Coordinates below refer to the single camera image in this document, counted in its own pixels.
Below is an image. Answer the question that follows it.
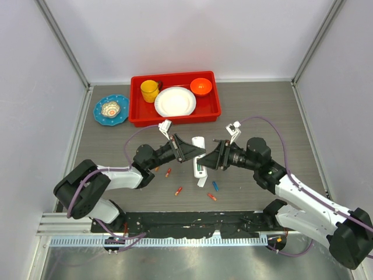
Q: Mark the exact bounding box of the orange bowl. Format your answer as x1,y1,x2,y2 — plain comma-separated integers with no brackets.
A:
190,78,212,96

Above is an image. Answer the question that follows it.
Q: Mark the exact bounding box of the blue battery lower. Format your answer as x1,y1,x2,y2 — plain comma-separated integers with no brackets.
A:
212,181,219,191

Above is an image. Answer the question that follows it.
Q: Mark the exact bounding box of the yellow mug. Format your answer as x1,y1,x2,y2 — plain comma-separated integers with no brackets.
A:
140,80,163,103

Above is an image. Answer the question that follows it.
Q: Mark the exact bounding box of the slotted cable duct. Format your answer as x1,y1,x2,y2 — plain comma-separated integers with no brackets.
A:
50,235,268,248

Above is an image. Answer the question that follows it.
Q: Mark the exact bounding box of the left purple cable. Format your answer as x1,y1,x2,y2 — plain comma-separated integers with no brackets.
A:
66,125,161,253

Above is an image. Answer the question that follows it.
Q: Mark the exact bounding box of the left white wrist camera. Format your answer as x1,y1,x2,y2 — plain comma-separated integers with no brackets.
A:
158,120,172,140

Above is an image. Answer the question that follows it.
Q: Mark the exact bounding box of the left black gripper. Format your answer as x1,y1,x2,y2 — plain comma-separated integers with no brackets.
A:
147,134,205,171

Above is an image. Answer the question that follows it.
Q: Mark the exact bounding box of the red battery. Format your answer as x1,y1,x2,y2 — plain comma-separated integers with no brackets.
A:
174,187,183,196
207,193,217,201
165,168,171,178

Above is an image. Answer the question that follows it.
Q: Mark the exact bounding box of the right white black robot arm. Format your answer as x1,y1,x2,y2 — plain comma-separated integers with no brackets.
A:
196,137,372,270

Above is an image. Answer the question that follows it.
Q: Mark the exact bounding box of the small patterned bowl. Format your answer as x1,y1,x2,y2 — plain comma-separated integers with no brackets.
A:
101,101,121,118

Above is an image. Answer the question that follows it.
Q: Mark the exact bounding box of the white paper plate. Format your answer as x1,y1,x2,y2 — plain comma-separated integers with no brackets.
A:
154,86,196,117

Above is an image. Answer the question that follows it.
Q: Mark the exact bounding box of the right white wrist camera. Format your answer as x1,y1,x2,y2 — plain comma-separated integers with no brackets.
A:
226,121,241,144

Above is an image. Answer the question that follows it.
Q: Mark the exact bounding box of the red plastic tray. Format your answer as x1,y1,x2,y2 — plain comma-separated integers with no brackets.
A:
128,71,221,127

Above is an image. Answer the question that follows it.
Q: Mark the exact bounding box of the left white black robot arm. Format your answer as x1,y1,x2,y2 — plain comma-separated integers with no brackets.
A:
53,134,206,233

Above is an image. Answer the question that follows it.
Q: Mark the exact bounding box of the blue dotted plate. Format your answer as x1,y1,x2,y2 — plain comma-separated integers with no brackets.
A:
93,94,129,127

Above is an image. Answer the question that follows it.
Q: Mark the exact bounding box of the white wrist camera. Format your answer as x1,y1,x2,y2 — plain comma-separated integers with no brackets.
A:
226,121,241,144
158,120,172,140

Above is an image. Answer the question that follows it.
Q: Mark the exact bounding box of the white battery cover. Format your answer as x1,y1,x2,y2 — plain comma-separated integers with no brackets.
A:
197,177,207,187

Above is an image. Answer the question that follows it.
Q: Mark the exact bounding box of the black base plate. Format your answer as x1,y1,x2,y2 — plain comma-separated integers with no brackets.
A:
104,211,289,239

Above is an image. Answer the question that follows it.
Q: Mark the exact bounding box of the white remote control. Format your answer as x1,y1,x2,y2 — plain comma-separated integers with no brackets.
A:
191,136,208,179

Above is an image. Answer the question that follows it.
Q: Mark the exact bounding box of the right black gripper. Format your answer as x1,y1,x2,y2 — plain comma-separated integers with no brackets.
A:
198,139,259,171

